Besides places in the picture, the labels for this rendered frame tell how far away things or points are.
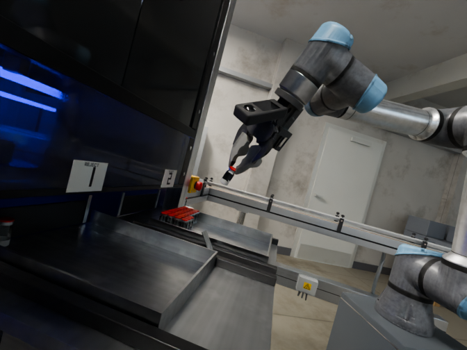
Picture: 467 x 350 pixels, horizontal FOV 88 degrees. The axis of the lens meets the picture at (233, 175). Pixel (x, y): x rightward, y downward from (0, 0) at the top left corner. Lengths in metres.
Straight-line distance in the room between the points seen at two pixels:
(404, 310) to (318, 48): 0.75
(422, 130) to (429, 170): 4.55
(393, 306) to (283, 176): 3.01
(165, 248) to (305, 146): 3.45
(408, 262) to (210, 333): 0.66
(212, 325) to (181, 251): 0.23
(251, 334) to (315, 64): 0.48
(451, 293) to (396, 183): 4.16
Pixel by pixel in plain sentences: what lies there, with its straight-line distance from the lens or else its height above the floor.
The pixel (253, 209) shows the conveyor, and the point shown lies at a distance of 1.66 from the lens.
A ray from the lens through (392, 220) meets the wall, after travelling 5.01.
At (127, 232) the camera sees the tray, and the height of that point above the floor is 0.89.
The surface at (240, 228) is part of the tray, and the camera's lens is 0.90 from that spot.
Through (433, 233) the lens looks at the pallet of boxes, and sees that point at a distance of 4.78.
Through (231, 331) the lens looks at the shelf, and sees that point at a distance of 0.41.
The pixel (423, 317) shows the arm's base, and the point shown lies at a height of 0.84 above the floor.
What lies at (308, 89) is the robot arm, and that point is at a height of 1.30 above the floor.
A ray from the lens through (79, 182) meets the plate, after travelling 0.53.
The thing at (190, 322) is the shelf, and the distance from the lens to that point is 0.40.
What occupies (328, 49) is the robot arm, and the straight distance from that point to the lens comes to 0.55.
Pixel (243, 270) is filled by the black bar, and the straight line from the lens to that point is 0.58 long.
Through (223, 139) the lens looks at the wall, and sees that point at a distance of 3.50.
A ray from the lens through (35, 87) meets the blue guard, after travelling 0.45.
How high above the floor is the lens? 1.11
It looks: 1 degrees down
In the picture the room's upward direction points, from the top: 15 degrees clockwise
